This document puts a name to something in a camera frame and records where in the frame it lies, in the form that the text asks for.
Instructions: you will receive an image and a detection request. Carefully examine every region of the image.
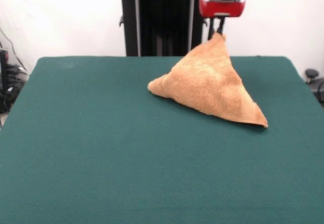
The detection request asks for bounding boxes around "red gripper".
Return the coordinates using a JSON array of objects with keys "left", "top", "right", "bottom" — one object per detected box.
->
[{"left": 198, "top": 0, "right": 247, "bottom": 41}]

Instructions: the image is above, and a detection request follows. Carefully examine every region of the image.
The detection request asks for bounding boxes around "orange terry towel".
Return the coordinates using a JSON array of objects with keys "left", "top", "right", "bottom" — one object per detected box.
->
[{"left": 147, "top": 33, "right": 269, "bottom": 128}]

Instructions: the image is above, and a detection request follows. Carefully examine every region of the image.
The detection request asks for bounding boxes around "black round knob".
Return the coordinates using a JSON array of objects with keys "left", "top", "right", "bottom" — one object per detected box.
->
[{"left": 305, "top": 69, "right": 320, "bottom": 83}]

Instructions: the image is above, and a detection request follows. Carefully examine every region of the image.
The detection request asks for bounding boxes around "dark green table cloth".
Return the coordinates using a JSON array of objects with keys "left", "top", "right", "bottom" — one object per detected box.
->
[{"left": 0, "top": 56, "right": 324, "bottom": 224}]

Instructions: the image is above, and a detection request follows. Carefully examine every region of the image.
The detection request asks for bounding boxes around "black electronics box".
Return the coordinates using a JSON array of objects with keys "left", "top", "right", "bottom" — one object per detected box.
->
[{"left": 0, "top": 49, "right": 10, "bottom": 113}]

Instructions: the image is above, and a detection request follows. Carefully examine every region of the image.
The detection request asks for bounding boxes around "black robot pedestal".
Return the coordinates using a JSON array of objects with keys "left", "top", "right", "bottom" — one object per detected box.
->
[{"left": 110, "top": 0, "right": 215, "bottom": 57}]

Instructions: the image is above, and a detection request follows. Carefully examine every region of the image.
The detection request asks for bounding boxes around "black cable bundle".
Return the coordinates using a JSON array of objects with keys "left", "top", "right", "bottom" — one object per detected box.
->
[{"left": 6, "top": 65, "right": 29, "bottom": 93}]

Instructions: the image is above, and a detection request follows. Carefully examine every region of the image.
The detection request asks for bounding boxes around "grey wall cable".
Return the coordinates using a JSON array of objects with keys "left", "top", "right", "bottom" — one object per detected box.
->
[{"left": 0, "top": 28, "right": 26, "bottom": 70}]

